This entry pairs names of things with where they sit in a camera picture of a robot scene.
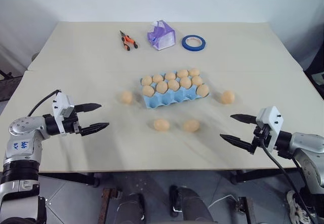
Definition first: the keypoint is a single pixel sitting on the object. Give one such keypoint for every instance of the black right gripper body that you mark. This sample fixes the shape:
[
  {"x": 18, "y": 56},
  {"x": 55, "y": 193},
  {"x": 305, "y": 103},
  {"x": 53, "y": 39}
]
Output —
[{"x": 260, "y": 137}]

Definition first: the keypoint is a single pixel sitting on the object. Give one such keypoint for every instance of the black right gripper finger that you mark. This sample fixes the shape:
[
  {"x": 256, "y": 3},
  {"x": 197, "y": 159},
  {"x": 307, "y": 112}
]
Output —
[
  {"x": 244, "y": 118},
  {"x": 235, "y": 141}
]

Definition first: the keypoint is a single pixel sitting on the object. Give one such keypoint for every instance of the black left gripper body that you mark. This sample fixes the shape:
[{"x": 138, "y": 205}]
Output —
[{"x": 71, "y": 124}]

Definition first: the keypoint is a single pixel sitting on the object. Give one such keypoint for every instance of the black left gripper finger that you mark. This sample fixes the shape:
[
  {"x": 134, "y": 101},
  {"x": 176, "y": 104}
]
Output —
[
  {"x": 95, "y": 127},
  {"x": 88, "y": 106}
]

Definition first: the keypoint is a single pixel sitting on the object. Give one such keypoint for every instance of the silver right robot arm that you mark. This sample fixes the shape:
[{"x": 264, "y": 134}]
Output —
[{"x": 303, "y": 148}]

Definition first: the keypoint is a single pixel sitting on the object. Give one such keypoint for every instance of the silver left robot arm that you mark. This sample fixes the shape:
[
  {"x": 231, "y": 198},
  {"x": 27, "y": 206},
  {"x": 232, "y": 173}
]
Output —
[{"x": 22, "y": 143}]

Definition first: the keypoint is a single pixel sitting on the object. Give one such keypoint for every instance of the blue egg carton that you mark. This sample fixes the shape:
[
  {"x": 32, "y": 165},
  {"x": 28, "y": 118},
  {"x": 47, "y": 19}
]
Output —
[{"x": 174, "y": 98}]

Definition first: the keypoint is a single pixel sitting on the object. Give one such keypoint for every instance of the tan egg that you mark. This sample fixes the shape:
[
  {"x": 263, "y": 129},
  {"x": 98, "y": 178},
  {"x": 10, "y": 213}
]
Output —
[
  {"x": 194, "y": 72},
  {"x": 170, "y": 76},
  {"x": 185, "y": 82},
  {"x": 182, "y": 73},
  {"x": 126, "y": 97},
  {"x": 157, "y": 78},
  {"x": 148, "y": 91},
  {"x": 227, "y": 97},
  {"x": 202, "y": 90},
  {"x": 173, "y": 84},
  {"x": 162, "y": 87},
  {"x": 197, "y": 80},
  {"x": 191, "y": 126},
  {"x": 161, "y": 125},
  {"x": 146, "y": 80}
]

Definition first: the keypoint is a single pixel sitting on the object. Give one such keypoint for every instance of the black table leg with caster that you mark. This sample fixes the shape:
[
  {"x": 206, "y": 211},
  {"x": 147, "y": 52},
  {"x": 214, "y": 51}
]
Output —
[
  {"x": 76, "y": 177},
  {"x": 255, "y": 174}
]

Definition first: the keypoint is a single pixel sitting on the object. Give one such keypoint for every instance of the white black sneaker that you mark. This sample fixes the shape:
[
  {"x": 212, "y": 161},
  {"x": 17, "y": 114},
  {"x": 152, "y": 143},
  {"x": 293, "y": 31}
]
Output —
[{"x": 294, "y": 206}]

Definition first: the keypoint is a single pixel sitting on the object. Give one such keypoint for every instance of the orange black pliers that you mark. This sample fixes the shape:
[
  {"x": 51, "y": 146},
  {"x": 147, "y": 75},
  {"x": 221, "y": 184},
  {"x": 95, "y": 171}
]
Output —
[{"x": 129, "y": 41}]

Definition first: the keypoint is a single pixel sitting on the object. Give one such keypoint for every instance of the dark rounded shape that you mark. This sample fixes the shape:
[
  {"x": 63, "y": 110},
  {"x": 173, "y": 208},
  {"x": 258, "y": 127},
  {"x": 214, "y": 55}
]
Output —
[
  {"x": 131, "y": 208},
  {"x": 189, "y": 203}
]

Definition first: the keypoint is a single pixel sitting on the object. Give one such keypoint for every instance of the black stand base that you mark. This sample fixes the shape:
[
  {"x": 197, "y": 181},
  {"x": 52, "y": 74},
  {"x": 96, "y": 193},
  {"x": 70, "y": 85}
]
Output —
[{"x": 6, "y": 75}]

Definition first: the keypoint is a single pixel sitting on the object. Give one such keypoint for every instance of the dark equipment at room edge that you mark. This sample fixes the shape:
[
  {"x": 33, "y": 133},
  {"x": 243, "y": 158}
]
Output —
[{"x": 316, "y": 64}]

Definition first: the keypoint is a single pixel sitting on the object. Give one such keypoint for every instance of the blue tape roll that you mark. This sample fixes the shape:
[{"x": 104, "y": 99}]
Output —
[{"x": 194, "y": 42}]

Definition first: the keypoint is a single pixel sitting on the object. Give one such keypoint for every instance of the purple tissue pack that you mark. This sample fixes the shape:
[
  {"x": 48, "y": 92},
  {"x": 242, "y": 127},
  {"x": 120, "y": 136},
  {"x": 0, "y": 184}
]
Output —
[{"x": 162, "y": 36}]

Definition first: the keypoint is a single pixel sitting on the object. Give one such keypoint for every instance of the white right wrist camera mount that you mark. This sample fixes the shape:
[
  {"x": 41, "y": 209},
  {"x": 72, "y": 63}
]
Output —
[{"x": 272, "y": 122}]

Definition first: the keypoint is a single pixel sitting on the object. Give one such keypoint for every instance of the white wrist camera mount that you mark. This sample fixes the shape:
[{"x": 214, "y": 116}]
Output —
[
  {"x": 272, "y": 122},
  {"x": 62, "y": 106}
]

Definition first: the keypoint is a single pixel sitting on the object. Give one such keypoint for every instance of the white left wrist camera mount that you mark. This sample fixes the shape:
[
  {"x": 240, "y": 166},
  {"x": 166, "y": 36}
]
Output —
[{"x": 62, "y": 106}]

